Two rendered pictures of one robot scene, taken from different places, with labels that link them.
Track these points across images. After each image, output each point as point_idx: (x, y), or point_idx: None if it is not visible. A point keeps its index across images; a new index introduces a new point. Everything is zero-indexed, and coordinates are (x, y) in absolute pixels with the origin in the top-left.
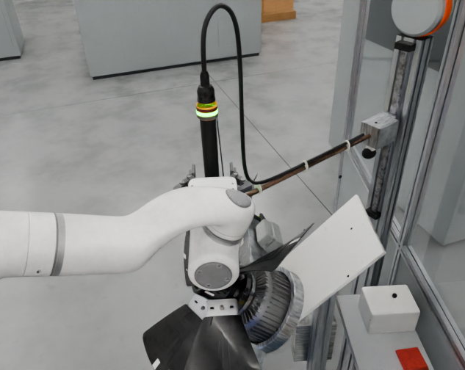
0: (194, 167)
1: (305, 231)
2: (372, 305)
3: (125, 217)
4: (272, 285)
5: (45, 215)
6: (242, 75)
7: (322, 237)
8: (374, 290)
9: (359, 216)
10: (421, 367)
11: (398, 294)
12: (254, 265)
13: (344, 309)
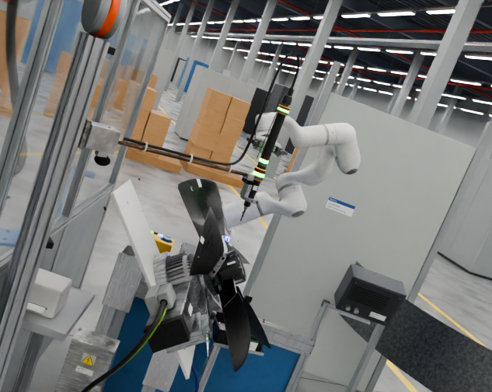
0: (279, 148)
1: (190, 180)
2: (66, 281)
3: (303, 127)
4: (183, 256)
5: (327, 124)
6: (269, 89)
7: (135, 235)
8: (52, 285)
9: (121, 192)
10: None
11: None
12: (218, 208)
13: (68, 323)
